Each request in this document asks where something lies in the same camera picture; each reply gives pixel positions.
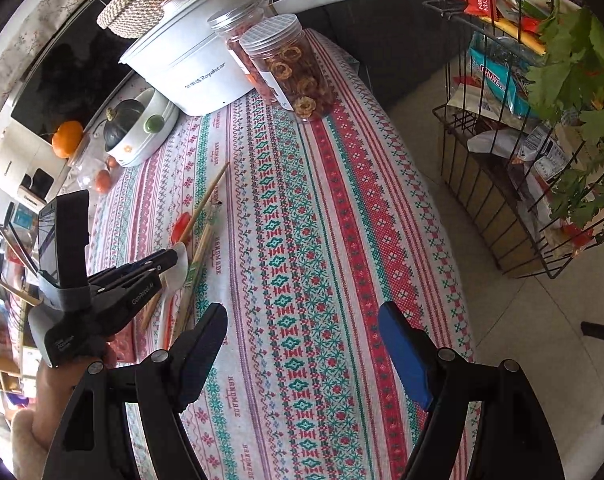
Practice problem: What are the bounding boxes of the long wooden chopstick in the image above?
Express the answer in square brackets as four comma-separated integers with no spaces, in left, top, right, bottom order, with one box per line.
[0,274,42,307]

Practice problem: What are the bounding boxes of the jar of red snacks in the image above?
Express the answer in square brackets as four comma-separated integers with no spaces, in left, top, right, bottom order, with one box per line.
[207,0,278,106]

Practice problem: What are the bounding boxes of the white floral ceramic bowl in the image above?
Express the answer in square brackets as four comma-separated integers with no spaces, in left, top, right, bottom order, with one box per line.
[103,87,180,167]

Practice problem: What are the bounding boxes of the patterned striped tablecloth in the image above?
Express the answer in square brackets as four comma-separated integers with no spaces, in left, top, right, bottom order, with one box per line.
[84,27,483,480]

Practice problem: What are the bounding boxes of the cream air fryer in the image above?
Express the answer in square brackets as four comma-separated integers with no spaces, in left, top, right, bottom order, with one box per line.
[0,122,70,201]

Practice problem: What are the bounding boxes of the blue snack packet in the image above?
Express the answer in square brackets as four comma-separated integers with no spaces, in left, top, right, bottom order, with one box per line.
[469,32,538,118]

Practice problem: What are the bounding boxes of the orange with stem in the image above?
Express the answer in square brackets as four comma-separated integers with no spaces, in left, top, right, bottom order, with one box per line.
[51,120,84,157]

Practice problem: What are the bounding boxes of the white electric cooking pot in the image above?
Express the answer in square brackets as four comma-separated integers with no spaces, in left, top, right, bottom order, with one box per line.
[119,0,408,117]

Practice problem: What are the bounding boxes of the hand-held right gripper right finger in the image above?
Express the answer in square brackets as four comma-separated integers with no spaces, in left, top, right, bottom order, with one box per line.
[378,301,568,480]

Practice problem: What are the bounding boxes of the leafy green vegetable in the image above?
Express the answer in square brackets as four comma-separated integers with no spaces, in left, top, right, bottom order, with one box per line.
[524,0,604,248]

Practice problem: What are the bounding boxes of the person's left forearm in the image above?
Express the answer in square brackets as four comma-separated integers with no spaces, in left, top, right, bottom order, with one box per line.
[9,407,58,480]

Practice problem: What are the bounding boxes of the person's left hand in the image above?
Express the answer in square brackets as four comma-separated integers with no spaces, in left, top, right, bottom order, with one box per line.
[32,347,120,456]

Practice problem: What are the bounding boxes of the red plastic spoon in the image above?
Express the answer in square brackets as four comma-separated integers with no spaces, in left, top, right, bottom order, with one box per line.
[157,212,195,351]

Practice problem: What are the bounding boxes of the pile of mixed chopsticks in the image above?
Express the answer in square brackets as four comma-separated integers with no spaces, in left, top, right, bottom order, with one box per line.
[141,161,231,346]

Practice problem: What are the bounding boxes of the dark green squash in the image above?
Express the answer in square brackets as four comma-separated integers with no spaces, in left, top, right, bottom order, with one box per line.
[103,99,143,152]

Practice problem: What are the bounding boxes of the jar of dried fruit rings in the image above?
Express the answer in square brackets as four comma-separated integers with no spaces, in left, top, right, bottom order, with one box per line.
[238,13,339,121]

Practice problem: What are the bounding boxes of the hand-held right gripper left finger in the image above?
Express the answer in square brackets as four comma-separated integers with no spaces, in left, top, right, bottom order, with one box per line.
[42,302,229,480]

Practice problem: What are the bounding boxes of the white plastic spoon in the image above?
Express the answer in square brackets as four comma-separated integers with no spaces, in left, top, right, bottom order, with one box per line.
[157,242,190,351]

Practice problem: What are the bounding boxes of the black microwave oven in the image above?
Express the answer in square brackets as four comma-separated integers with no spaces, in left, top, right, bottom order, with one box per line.
[0,0,153,141]

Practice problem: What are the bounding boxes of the black wire rack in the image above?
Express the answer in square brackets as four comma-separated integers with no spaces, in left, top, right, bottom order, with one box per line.
[422,0,604,281]

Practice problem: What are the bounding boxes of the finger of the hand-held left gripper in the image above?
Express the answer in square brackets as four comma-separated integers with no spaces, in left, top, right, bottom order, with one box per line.
[91,267,162,295]
[88,249,179,282]

